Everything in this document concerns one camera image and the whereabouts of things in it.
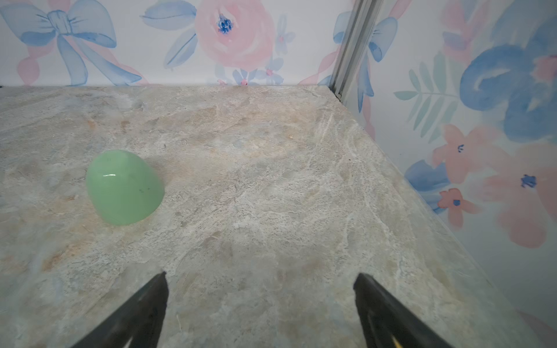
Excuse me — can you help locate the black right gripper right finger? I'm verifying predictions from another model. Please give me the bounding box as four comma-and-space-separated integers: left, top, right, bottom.
353, 273, 451, 348

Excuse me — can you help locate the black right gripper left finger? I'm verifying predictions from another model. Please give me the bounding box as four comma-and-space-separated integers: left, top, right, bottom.
73, 272, 169, 348

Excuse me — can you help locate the green dome bottle cap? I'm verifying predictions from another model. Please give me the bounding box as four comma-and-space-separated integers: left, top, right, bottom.
86, 150, 165, 226

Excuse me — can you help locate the aluminium corner post right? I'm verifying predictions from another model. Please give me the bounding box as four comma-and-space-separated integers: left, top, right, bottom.
329, 0, 384, 104

